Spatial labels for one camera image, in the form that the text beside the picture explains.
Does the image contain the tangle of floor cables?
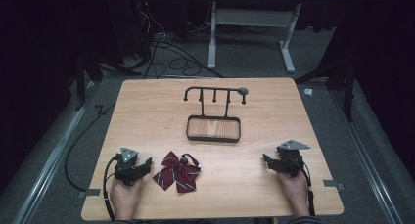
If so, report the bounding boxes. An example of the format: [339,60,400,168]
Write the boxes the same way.
[131,2,225,80]

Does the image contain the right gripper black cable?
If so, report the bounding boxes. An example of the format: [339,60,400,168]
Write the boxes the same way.
[287,157,317,217]

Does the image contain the person's right hand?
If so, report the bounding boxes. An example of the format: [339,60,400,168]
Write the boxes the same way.
[276,170,311,217]

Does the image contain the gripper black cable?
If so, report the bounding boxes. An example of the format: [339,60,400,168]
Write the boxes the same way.
[102,154,122,222]
[287,157,317,217]

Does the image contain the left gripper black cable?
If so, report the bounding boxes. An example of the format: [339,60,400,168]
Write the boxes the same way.
[102,154,122,222]

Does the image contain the black floor cable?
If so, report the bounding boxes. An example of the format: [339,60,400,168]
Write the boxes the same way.
[64,101,117,193]

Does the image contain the black metal stand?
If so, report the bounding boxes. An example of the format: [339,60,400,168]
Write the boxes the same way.
[295,53,357,122]
[73,50,142,112]

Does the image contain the black hook rack with tray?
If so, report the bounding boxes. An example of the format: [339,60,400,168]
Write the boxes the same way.
[183,86,250,144]

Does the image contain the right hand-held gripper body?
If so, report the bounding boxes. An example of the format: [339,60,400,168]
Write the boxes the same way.
[275,139,311,179]

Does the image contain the white metal desk frame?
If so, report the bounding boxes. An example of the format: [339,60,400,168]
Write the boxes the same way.
[207,0,303,74]

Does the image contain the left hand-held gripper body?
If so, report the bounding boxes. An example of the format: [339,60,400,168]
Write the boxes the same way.
[114,147,142,187]

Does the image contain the metal floor rail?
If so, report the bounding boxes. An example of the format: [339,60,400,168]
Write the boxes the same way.
[328,89,405,224]
[12,80,99,224]

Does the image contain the grey tape strip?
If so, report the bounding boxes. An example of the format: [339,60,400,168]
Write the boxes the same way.
[77,188,102,200]
[322,179,346,191]

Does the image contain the dark red striped bow tie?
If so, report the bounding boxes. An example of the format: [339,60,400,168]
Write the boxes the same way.
[152,150,203,194]

